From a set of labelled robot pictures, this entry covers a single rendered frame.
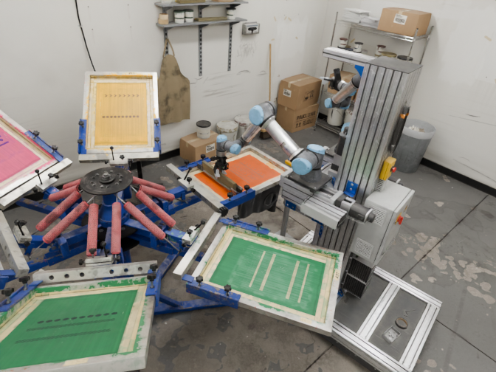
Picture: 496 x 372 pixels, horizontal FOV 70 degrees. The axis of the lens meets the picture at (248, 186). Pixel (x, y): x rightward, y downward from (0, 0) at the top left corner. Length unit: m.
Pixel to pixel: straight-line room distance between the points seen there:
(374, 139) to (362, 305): 1.43
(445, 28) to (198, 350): 4.71
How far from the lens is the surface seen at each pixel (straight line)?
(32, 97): 4.12
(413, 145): 5.30
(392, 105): 2.19
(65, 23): 4.05
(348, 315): 3.01
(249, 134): 2.52
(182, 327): 3.04
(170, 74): 4.57
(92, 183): 2.25
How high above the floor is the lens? 2.52
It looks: 34 degrees down
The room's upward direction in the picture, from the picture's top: 5 degrees clockwise
